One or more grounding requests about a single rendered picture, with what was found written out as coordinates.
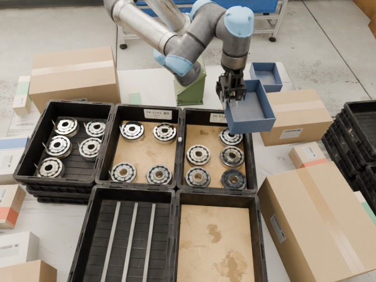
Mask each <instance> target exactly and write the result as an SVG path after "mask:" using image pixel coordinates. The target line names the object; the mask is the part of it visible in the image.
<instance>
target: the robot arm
mask: <svg viewBox="0 0 376 282"><path fill-rule="evenodd" d="M137 1H138V0H104V6H105V9H106V12H107V14H108V15H109V17H110V18H111V19H112V20H113V21H114V22H115V23H116V24H117V25H119V26H121V27H126V28H127V29H129V30H130V31H131V32H133V33H134V34H136V35H137V36H138V37H140V38H141V39H142V40H144V41H145V42H146V43H147V44H149V45H150V46H151V47H153V48H154V53H153V56H154V59H155V60H156V61H157V62H158V63H159V64H160V65H161V66H163V67H164V68H166V69H167V70H168V71H169V72H171V73H172V74H173V75H174V76H175V78H176V80H177V81H178V83H179V84H180V85H182V86H188V85H190V84H192V83H193V82H194V81H195V80H196V79H197V77H198V76H199V74H200V71H201V64H200V63H199V62H198V61H197V59H198V58H199V56H200V55H201V54H202V52H203V51H204V50H205V48H206V47H207V46H208V45H209V43H210V42H211V41H212V39H213V38H214V37H217V38H218V39H221V40H222V41H223V47H222V58H221V60H220V61H221V67H222V68H223V70H225V73H221V75H220V76H219V77H218V78H219V80H218V81H216V86H215V90H216V93H217V95H218V97H219V100H220V102H221V104H222V106H223V107H224V109H226V108H227V99H228V98H229V100H228V101H229V104H230V107H231V106H232V105H234V107H235V108H237V101H241V99H242V97H243V100H245V96H246V90H247V87H246V84H245V81H244V79H243V75H244V73H243V71H244V70H245V68H246V64H247V59H248V55H249V54H250V51H249V49H250V43H251V37H252V33H253V22H254V14H253V12H252V11H251V10H250V9H249V8H247V7H241V6H234V7H231V8H229V9H228V10H227V9H225V8H223V7H221V6H220V5H218V4H217V3H215V2H212V1H210V0H198V1H196V2H195V3H194V5H193V6H192V10H191V12H190V14H189V13H187V12H186V13H182V12H181V11H180V10H179V8H178V7H177V6H176V5H175V3H174V2H173V0H139V1H145V3H146V4H147V5H148V6H149V7H150V8H151V9H152V10H153V11H154V12H155V13H156V14H157V15H158V17H159V18H160V19H161V20H162V21H163V22H164V23H165V24H166V25H167V26H168V27H167V26H165V25H164V24H162V23H160V22H159V21H157V20H156V19H155V18H153V17H152V16H150V15H149V14H147V13H145V12H144V11H142V10H141V9H140V8H138V7H137V5H136V2H137ZM244 90H245V95H244V94H243V93H244Z"/></svg>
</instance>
